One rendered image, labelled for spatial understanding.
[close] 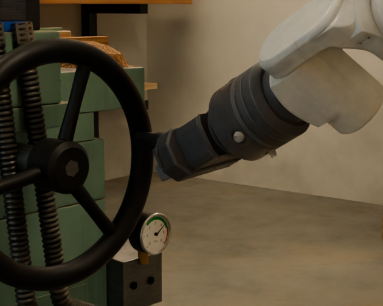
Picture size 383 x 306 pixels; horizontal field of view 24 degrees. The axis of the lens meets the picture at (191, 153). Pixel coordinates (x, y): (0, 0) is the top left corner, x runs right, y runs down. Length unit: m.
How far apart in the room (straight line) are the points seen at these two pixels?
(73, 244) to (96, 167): 0.12
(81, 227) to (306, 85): 0.53
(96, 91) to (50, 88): 0.18
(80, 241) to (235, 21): 3.69
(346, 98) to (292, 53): 0.08
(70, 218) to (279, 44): 0.52
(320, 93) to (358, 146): 3.71
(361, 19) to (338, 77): 0.08
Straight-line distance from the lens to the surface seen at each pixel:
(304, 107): 0.89
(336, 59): 0.87
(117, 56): 1.32
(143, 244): 1.29
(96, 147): 1.28
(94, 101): 1.27
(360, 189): 4.61
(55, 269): 1.04
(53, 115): 1.11
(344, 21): 0.82
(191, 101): 5.11
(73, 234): 1.28
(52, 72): 1.11
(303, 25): 0.85
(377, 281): 3.32
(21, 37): 1.06
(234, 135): 0.91
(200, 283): 3.23
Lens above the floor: 0.99
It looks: 9 degrees down
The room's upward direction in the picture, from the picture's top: straight up
